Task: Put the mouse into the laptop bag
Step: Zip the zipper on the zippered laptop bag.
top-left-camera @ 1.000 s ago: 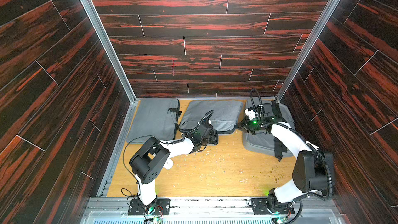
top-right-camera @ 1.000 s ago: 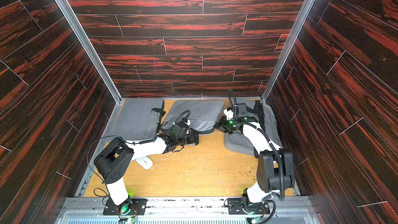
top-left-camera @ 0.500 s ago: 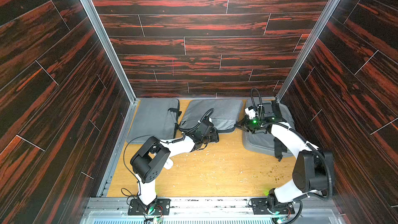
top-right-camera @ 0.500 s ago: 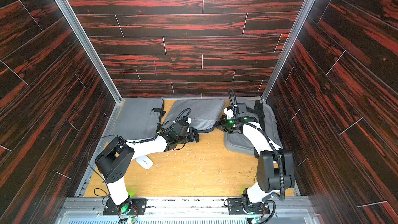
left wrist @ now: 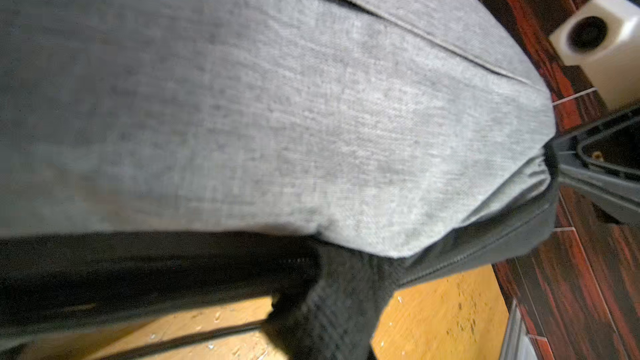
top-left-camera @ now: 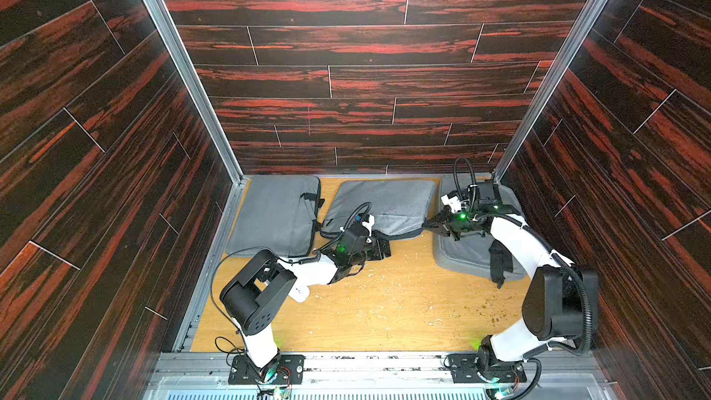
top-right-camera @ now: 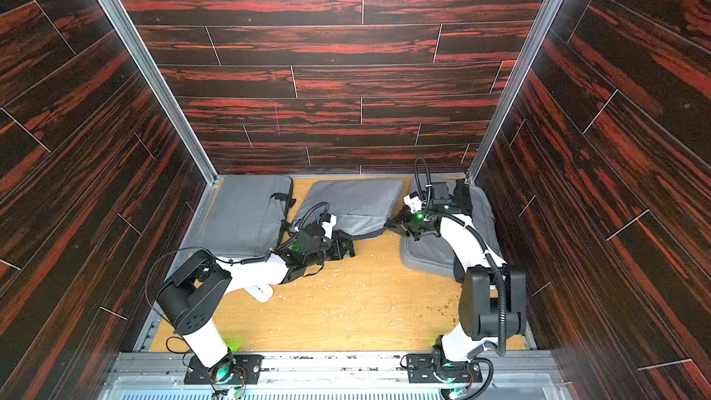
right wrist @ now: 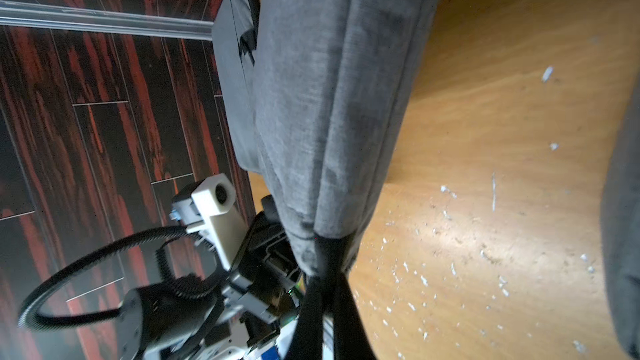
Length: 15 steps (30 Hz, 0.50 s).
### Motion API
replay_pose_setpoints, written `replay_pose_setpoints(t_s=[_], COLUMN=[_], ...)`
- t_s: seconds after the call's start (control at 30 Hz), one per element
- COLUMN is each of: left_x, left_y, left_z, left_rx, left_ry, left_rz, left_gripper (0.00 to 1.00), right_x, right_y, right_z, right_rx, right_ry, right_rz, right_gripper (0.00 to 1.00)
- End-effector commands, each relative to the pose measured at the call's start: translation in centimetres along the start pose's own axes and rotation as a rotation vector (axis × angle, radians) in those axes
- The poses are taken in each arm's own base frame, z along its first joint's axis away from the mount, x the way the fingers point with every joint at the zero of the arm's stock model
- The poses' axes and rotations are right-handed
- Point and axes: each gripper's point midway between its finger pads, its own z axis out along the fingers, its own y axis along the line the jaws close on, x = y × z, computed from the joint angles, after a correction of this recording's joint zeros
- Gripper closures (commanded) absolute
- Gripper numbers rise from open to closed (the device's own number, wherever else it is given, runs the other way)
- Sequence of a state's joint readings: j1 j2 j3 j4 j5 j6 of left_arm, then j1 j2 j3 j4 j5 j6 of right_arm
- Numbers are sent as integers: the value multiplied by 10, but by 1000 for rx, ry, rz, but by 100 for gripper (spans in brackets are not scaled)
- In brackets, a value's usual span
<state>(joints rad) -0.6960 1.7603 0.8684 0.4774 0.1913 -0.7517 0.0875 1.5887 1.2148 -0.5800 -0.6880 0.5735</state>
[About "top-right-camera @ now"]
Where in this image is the left white mouse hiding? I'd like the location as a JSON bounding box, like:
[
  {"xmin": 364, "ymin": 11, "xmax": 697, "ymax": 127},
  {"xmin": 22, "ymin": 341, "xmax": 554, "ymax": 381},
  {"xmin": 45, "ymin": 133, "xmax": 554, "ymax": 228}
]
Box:
[{"xmin": 244, "ymin": 284, "xmax": 274, "ymax": 303}]

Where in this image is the grey laptop sleeve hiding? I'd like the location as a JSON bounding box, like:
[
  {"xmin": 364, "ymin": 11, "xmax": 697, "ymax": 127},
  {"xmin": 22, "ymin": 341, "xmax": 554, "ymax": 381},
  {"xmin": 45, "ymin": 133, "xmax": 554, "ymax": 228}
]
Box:
[{"xmin": 294, "ymin": 179, "xmax": 405, "ymax": 241}]

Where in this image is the left aluminium corner post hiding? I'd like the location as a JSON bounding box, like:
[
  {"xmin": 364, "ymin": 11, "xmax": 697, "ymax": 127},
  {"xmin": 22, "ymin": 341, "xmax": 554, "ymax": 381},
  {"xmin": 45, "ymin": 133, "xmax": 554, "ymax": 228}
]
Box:
[{"xmin": 97, "ymin": 0, "xmax": 218, "ymax": 186}]

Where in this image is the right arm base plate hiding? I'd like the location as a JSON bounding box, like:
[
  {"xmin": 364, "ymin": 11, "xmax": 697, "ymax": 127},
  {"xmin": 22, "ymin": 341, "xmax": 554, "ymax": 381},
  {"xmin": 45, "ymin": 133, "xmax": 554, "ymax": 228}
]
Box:
[{"xmin": 401, "ymin": 353, "xmax": 483, "ymax": 384}]

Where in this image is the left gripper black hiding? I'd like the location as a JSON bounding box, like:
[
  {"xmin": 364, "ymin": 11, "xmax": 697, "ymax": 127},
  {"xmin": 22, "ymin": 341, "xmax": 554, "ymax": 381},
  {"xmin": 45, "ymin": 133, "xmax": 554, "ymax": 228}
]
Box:
[{"xmin": 302, "ymin": 237, "xmax": 352, "ymax": 270}]

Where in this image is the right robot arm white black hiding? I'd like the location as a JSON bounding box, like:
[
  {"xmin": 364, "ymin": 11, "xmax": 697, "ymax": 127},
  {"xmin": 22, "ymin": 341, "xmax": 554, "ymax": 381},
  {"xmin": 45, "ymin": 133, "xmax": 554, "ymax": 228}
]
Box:
[{"xmin": 385, "ymin": 157, "xmax": 527, "ymax": 383}]

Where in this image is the aluminium corner post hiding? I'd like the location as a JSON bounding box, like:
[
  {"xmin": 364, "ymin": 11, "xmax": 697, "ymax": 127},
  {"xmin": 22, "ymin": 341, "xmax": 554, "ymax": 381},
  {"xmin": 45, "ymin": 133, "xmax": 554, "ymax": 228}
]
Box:
[
  {"xmin": 97, "ymin": 0, "xmax": 218, "ymax": 186},
  {"xmin": 467, "ymin": 0, "xmax": 564, "ymax": 183}
]

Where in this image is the grey bag with straps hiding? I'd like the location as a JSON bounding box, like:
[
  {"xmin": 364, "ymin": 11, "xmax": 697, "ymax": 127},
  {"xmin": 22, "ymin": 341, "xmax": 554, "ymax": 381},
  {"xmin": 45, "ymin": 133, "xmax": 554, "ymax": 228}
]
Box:
[{"xmin": 400, "ymin": 183, "xmax": 503, "ymax": 281}]

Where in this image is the right aluminium corner post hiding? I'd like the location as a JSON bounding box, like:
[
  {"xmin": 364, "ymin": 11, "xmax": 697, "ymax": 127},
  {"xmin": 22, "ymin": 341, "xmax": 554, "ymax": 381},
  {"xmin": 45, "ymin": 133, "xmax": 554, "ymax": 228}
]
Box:
[{"xmin": 467, "ymin": 0, "xmax": 564, "ymax": 183}]

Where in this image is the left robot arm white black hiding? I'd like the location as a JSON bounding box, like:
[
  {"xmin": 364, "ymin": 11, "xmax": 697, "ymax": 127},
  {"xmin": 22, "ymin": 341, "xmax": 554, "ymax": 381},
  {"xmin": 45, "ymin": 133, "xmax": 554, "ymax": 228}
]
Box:
[{"xmin": 156, "ymin": 202, "xmax": 350, "ymax": 384}]

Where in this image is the grey laptop bag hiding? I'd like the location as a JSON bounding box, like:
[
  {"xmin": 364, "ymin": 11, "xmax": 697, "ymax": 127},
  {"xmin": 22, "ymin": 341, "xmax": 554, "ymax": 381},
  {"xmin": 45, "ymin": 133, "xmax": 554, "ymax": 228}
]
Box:
[{"xmin": 194, "ymin": 175, "xmax": 294, "ymax": 259}]

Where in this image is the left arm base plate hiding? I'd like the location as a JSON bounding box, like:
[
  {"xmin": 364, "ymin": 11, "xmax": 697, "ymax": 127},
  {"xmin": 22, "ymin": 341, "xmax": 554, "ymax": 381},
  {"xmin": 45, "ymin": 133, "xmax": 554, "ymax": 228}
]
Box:
[{"xmin": 183, "ymin": 354, "xmax": 263, "ymax": 386}]

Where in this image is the front aluminium rail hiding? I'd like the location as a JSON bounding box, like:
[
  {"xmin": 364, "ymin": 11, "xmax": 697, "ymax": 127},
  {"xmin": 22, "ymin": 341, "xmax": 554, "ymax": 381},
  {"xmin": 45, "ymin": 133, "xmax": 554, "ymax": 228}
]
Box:
[{"xmin": 99, "ymin": 351, "xmax": 573, "ymax": 399}]

